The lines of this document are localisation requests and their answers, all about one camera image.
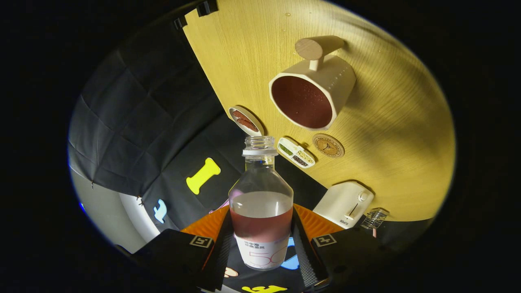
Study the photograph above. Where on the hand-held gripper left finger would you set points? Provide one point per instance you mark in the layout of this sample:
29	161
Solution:
222	260

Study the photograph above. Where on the white round plate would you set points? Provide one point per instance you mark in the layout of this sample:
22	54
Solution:
256	126

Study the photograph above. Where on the wooden table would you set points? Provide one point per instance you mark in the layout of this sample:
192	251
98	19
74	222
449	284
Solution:
386	142

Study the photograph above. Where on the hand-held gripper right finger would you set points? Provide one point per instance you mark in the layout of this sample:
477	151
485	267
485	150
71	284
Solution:
303	256

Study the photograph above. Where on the red-brown meat piece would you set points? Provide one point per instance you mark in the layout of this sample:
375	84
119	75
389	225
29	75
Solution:
248	125
241	114

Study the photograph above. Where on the black backdrop cloth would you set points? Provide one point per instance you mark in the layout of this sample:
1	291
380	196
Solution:
142	122

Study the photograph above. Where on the clear juice bottle pink label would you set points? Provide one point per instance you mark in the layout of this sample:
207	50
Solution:
260	228

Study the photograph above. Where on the round brown coaster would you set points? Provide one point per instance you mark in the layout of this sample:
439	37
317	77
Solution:
328	145

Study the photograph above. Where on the white divided seasoning dish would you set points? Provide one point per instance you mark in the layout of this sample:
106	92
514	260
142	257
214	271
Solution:
296	152

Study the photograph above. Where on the white toaster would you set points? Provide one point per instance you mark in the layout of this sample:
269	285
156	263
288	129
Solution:
342	203

